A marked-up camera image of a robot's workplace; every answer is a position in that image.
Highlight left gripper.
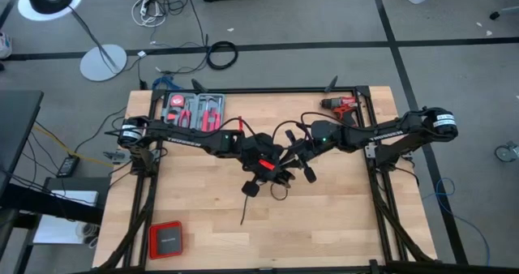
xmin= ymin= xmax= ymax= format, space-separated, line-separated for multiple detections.
xmin=241 ymin=132 xmax=296 ymax=199

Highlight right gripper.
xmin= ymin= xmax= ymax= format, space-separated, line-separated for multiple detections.
xmin=281 ymin=129 xmax=322 ymax=185

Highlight black cord spool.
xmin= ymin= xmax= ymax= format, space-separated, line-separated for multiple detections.
xmin=275 ymin=169 xmax=297 ymax=186

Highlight thin black cord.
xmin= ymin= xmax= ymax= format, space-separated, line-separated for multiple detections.
xmin=239 ymin=180 xmax=292 ymax=227

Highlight grey tool kit case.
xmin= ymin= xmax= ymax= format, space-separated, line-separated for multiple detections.
xmin=161 ymin=92 xmax=226 ymax=135

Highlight red square bin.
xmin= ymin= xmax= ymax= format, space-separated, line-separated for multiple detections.
xmin=148 ymin=220 xmax=183 ymax=260

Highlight black floor lamp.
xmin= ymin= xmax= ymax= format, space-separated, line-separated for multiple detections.
xmin=18 ymin=0 xmax=129 ymax=83

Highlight black power adapter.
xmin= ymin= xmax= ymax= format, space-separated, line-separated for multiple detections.
xmin=56 ymin=154 xmax=81 ymax=178

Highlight white power strip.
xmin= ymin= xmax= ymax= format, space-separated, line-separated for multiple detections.
xmin=131 ymin=0 xmax=167 ymax=28

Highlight grey caster wheel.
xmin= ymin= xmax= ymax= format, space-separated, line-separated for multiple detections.
xmin=494 ymin=142 xmax=519 ymax=164

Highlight white storage box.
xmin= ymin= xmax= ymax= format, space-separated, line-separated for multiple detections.
xmin=32 ymin=189 xmax=101 ymax=246

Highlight office chair base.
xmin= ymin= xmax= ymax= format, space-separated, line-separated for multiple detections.
xmin=489 ymin=0 xmax=519 ymax=22

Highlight black desk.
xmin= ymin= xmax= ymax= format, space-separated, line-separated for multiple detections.
xmin=0 ymin=89 xmax=45 ymax=194

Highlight person's shoe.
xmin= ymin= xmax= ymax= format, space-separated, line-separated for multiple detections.
xmin=0 ymin=31 xmax=13 ymax=60

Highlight red cordless drill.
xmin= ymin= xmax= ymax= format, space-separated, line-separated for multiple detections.
xmin=320 ymin=96 xmax=360 ymax=127

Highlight black aluminium rig frame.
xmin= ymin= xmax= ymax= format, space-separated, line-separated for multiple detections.
xmin=92 ymin=85 xmax=439 ymax=274

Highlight red-handled screwdriver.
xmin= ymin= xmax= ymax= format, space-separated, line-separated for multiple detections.
xmin=213 ymin=97 xmax=223 ymax=132

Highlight grey metal base bracket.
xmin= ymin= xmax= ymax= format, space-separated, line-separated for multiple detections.
xmin=103 ymin=151 xmax=127 ymax=165
xmin=364 ymin=143 xmax=384 ymax=158

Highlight red-handled pliers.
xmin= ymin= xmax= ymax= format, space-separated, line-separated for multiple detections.
xmin=177 ymin=109 xmax=193 ymax=128

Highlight coiled black floor cable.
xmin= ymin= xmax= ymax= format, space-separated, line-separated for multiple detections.
xmin=206 ymin=41 xmax=239 ymax=71

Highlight blue cable bundle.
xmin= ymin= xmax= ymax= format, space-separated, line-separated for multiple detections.
xmin=152 ymin=75 xmax=183 ymax=91

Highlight long blue floor cable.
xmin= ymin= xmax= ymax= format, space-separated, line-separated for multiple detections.
xmin=421 ymin=178 xmax=491 ymax=267

